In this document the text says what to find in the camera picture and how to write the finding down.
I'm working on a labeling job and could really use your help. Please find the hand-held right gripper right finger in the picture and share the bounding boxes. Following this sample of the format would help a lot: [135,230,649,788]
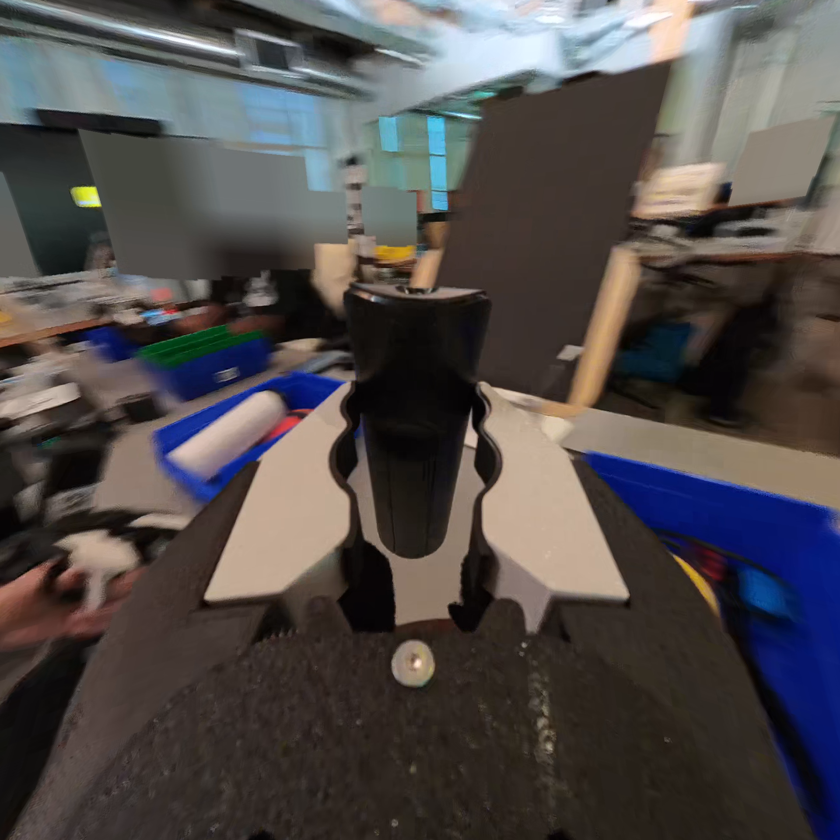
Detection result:
[471,382,632,634]

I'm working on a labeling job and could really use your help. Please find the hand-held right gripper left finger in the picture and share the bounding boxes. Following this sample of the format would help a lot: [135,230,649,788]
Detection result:
[203,381,362,630]

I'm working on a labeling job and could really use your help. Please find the labelled blue plastic bin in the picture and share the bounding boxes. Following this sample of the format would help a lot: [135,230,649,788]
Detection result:
[152,371,349,505]

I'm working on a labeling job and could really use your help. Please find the black remote control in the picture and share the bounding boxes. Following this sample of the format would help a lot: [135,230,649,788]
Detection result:
[343,282,493,560]

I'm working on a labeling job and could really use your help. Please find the red object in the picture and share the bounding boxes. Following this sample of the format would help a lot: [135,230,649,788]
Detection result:
[264,408,317,446]

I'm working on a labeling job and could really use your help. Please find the round yellow object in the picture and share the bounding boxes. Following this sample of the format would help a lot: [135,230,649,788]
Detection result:
[671,551,723,621]

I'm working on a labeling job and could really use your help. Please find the person's left hand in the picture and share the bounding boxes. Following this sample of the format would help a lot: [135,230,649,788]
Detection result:
[0,558,148,654]

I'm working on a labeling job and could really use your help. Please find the white cylinder roll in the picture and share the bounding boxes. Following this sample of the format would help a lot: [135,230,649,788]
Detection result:
[167,390,287,480]

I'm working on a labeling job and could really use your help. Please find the blue bin green dividers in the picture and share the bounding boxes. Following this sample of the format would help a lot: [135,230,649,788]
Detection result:
[136,326,273,403]

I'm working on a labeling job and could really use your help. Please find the small blue bin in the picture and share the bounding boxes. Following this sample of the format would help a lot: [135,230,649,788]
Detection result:
[82,323,142,363]

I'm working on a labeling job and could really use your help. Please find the wooden board with black mat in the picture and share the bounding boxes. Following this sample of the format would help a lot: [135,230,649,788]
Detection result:
[441,61,672,421]

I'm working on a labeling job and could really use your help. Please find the white vent grille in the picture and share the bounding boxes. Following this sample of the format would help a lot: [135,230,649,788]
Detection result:
[235,29,308,74]

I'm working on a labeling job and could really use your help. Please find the silver ventilation duct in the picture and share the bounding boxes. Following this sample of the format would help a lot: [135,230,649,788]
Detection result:
[0,13,245,70]

